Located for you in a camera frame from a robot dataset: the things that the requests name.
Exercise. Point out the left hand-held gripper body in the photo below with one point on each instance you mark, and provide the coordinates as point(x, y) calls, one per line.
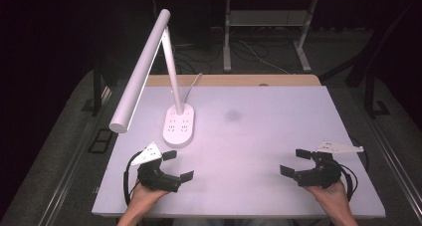
point(156, 181)

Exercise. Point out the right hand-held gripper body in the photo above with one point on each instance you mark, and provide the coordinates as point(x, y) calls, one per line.
point(323, 174)

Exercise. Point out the person's left hand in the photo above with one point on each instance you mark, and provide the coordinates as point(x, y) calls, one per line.
point(146, 196)

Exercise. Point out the person's right hand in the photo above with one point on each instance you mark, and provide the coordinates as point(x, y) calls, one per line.
point(331, 195)

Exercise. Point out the white desk lamp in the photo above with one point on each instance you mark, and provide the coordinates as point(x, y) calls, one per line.
point(139, 76)

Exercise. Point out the black metal stand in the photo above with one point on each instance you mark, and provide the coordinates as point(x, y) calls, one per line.
point(370, 93)
point(97, 86)

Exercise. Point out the black floor frame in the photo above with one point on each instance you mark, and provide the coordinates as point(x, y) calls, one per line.
point(100, 141)

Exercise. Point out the grey metal desk frame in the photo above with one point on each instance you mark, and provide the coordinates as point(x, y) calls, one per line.
point(265, 18)

